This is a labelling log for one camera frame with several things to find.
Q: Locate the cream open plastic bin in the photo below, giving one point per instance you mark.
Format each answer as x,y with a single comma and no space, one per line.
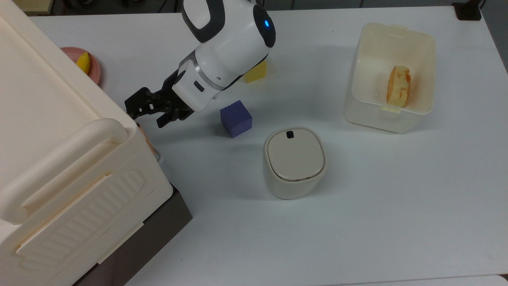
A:
381,119

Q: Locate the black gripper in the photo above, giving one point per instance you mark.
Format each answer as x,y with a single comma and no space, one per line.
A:
174,101

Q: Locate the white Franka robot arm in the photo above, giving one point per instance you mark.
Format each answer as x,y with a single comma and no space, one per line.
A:
230,35

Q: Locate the orange box latch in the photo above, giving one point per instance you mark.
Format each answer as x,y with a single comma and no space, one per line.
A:
147,141

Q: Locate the dark wood drawer cabinet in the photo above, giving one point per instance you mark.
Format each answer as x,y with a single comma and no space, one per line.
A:
158,230

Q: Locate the yellow cube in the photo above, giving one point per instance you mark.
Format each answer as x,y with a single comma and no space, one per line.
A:
258,74

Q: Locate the cream trash can with lid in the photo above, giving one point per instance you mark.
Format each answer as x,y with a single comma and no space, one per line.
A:
293,159

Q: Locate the yellow toy banana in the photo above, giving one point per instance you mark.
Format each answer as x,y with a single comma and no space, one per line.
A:
84,62

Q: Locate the purple cube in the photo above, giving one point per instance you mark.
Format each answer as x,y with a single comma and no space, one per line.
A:
236,119

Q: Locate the pink plate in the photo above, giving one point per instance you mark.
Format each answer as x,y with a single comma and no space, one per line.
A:
95,71

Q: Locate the black stand base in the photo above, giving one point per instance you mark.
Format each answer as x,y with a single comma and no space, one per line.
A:
468,11

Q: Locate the toy bread piece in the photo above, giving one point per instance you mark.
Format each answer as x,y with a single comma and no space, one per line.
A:
399,85

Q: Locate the tan background box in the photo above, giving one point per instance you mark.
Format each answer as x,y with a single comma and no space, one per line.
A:
35,4

